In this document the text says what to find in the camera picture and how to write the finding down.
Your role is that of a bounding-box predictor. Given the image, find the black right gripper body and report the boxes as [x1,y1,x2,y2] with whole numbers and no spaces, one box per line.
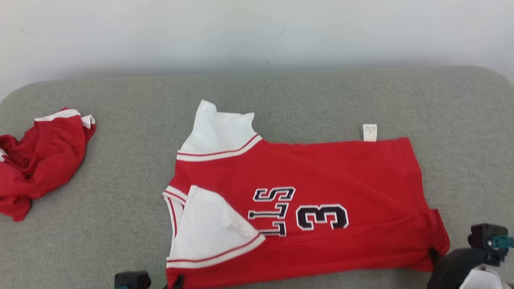
[426,248,498,289]

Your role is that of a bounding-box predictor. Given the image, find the red white basketball jersey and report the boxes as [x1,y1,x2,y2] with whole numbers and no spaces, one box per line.
[162,99,451,289]

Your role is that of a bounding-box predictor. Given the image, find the red white-trimmed shorts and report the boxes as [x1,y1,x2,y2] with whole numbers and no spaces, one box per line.
[0,108,96,222]

